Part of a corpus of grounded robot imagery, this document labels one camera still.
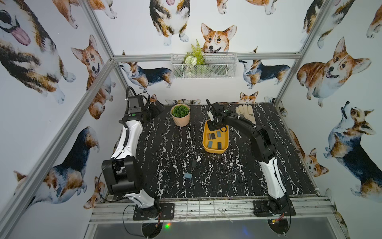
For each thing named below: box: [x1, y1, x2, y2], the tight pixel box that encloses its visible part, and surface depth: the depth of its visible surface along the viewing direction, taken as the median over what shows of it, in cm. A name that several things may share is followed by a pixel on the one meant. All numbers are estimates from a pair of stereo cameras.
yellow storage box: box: [202, 119, 230, 154], surface depth 101 cm
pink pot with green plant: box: [170, 103, 191, 127], surface depth 105 cm
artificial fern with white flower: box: [183, 38, 206, 77], surface depth 85 cm
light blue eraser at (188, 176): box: [184, 172, 193, 179], surface depth 87 cm
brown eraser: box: [207, 132, 216, 140], surface depth 103 cm
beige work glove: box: [235, 104, 257, 124], surface depth 119 cm
